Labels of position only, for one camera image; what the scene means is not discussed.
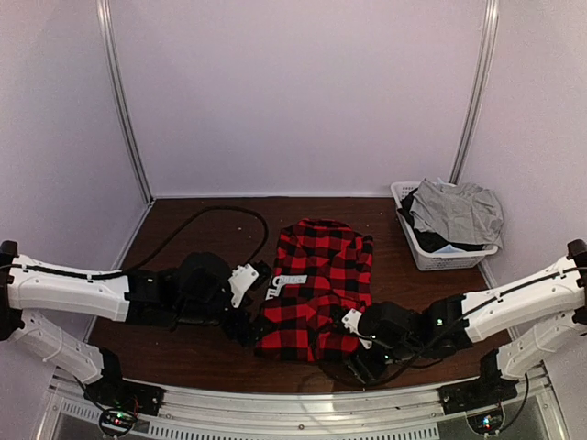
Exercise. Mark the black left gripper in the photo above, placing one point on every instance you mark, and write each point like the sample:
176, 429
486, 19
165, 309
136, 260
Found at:
248, 336

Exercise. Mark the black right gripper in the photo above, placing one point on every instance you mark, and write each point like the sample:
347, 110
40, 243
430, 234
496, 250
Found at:
362, 368

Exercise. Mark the red black plaid shirt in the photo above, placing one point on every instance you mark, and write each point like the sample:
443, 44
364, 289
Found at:
322, 270

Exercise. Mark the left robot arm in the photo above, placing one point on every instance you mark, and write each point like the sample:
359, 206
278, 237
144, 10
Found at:
133, 297

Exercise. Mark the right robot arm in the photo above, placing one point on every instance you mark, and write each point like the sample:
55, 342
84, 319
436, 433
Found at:
554, 300

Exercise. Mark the white plastic laundry basket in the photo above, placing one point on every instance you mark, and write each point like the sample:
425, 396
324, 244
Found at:
426, 261

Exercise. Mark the right circuit board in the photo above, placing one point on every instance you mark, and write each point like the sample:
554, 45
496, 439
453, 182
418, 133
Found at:
486, 423

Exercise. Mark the circuit board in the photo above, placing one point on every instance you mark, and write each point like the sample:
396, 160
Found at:
114, 422
486, 423

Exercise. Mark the grey shirt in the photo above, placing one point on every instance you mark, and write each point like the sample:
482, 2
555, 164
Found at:
464, 214

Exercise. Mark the left circuit board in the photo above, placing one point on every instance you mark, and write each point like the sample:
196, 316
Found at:
114, 422

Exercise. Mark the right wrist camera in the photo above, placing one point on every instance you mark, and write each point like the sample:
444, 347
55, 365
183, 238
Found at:
384, 324

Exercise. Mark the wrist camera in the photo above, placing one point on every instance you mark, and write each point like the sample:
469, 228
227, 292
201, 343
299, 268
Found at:
384, 324
206, 285

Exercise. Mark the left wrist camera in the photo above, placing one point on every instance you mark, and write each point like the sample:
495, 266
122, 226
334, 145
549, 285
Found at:
206, 285

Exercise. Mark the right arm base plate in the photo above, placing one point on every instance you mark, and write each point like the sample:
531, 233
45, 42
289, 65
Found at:
476, 393

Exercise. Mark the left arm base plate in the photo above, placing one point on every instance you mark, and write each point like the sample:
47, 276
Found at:
122, 394

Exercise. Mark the aluminium front rail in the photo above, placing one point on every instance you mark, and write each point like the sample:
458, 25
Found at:
404, 413

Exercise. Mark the aluminium corner post left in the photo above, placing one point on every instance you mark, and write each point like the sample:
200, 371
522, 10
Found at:
105, 22

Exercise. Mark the aluminium corner post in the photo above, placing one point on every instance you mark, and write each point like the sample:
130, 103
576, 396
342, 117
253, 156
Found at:
105, 22
489, 32

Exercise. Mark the aluminium corner post right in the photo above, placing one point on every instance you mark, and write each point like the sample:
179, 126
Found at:
489, 32

